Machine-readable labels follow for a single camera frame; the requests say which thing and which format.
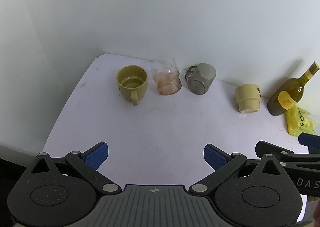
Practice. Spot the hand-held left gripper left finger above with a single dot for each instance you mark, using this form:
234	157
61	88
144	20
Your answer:
96	157

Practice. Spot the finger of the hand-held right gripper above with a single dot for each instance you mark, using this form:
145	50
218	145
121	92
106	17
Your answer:
275	153
310	139

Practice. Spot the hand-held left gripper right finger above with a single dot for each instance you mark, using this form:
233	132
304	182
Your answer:
215	158

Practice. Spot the cream ceramic cup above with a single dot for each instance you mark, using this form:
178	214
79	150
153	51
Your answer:
248	97

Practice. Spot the pink tinted glass cup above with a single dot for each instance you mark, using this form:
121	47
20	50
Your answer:
168	78

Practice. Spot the yellow plastic packet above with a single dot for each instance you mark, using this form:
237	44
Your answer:
298	122

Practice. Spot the olive glass bottle yellow label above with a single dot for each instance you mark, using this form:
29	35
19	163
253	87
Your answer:
287	97

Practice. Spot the grey metal mug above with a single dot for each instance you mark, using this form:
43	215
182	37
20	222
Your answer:
201	78

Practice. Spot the olive green ceramic mug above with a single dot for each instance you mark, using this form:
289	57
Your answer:
132	82

